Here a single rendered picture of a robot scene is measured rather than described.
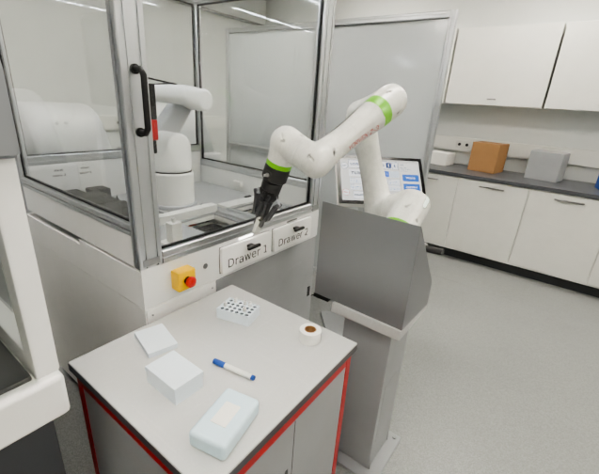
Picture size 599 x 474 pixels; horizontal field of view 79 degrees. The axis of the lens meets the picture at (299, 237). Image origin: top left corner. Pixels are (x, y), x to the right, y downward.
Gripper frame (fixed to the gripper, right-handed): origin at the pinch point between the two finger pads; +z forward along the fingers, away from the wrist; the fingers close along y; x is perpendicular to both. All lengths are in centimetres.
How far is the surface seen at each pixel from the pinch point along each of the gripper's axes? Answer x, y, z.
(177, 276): -33.3, -1.7, 12.9
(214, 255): -13.4, -5.2, 14.1
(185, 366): -53, 29, 11
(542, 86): 322, 28, -86
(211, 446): -63, 50, 5
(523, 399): 106, 134, 60
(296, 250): 40.3, 0.2, 27.6
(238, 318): -24.8, 21.5, 17.2
